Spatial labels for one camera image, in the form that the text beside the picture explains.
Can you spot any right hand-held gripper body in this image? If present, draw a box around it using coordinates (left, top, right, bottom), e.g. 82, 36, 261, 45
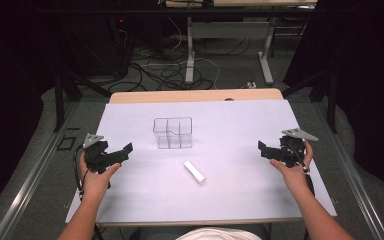
278, 128, 319, 168

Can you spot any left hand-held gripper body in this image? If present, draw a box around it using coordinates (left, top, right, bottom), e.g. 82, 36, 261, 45
82, 133, 121, 175

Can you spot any clear plastic divided container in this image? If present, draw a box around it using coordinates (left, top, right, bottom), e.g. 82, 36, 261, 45
152, 116, 194, 150

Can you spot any white cylinder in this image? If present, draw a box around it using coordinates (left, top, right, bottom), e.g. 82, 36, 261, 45
183, 160, 207, 185

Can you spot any person's left hand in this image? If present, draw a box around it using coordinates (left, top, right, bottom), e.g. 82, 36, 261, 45
79, 153, 123, 203

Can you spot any person's right hand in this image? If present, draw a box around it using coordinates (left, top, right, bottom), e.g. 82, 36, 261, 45
269, 141, 315, 198

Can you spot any white table cover sheet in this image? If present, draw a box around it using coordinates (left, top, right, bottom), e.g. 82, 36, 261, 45
64, 99, 338, 225

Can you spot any black metal stand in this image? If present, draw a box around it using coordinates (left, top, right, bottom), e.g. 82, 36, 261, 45
53, 68, 113, 133
281, 68, 340, 134

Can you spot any person's white shirt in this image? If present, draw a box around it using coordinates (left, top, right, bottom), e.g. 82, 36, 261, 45
175, 227, 263, 240

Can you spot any dark curtain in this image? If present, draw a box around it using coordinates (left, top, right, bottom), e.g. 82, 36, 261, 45
0, 0, 64, 224
283, 0, 384, 198

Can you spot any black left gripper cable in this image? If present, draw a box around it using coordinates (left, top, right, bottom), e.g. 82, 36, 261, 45
72, 145, 91, 202

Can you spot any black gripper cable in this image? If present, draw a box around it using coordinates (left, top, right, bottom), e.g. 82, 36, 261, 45
72, 145, 91, 202
288, 146, 316, 198

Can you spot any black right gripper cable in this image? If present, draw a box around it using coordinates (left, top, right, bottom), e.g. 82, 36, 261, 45
288, 146, 316, 198

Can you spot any aluminium floor rail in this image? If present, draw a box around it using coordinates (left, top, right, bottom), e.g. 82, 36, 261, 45
0, 99, 81, 240
313, 99, 384, 240

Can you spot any tangle of black floor cables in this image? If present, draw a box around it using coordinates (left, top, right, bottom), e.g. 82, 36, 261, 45
108, 36, 252, 93

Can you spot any white floor cable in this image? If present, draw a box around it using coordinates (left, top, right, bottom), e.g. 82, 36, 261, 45
166, 16, 222, 90

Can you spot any white metal desk frame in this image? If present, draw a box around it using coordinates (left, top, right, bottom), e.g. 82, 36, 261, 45
184, 16, 276, 86

